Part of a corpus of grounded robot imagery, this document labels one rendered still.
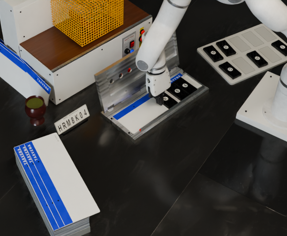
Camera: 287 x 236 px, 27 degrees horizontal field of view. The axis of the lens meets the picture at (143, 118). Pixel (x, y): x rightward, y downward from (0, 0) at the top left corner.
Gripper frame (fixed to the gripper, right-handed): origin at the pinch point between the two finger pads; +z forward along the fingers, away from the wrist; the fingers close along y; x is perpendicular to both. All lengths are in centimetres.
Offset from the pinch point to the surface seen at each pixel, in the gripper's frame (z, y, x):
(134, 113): 1.9, -11.5, 3.5
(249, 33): 2, 66, 6
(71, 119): -2.9, -34.0, 16.1
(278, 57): 7, 63, -13
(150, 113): 2.8, -6.3, -0.7
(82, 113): -2.3, -28.2, 15.9
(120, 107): 0.4, -13.5, 9.5
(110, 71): -16.8, -13.7, 12.0
